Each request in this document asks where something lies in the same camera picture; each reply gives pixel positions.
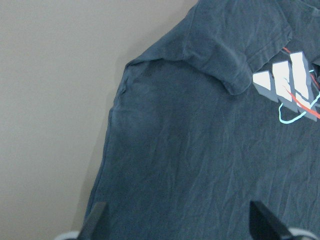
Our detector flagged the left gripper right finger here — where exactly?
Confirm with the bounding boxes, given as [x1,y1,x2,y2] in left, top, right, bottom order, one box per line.
[249,200,294,240]

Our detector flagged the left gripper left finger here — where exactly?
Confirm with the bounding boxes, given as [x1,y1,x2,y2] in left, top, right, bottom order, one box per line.
[77,202,107,240]

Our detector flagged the black t-shirt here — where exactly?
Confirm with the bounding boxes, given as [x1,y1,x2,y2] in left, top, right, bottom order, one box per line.
[86,0,320,240]

